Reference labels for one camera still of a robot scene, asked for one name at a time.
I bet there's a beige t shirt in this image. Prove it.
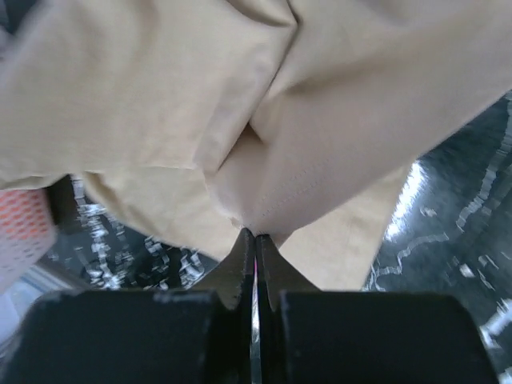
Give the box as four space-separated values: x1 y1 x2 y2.
1 1 511 290

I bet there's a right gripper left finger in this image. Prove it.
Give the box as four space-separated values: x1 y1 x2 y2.
1 230 255 383

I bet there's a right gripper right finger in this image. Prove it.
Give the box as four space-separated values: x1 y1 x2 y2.
255 236 498 383

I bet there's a white plastic laundry basket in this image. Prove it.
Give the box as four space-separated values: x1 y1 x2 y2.
1 190 57 291

